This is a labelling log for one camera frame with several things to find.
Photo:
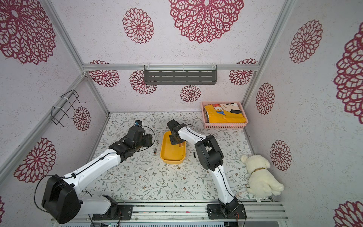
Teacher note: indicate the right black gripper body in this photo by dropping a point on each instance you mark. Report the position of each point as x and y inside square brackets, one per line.
[174, 137]

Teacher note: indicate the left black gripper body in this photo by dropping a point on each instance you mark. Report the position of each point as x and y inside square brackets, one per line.
[146, 140]

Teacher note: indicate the yellow plastic storage tray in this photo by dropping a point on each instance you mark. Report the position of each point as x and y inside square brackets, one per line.
[172, 154]

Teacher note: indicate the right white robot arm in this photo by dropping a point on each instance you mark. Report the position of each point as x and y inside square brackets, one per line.
[211, 158]

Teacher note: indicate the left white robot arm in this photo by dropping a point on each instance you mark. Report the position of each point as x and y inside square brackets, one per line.
[62, 195]

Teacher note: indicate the pink perforated plastic basket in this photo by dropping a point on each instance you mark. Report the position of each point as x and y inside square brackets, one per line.
[232, 126]

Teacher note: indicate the yellow cartoon towel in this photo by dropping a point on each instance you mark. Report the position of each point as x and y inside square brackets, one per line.
[224, 113]

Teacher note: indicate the cream plush dog toy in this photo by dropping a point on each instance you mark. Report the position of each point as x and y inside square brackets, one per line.
[262, 183]

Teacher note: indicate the grey wall shelf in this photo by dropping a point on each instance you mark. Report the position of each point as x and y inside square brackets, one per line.
[158, 75]

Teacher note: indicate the aluminium rail frame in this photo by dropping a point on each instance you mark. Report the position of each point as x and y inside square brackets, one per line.
[190, 214]

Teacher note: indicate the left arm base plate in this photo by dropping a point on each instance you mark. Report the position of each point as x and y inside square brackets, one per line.
[122, 212]

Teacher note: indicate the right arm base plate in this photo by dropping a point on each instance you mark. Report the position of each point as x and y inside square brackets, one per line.
[216, 211]

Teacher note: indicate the black wire wall rack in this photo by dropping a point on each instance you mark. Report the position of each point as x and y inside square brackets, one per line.
[59, 112]

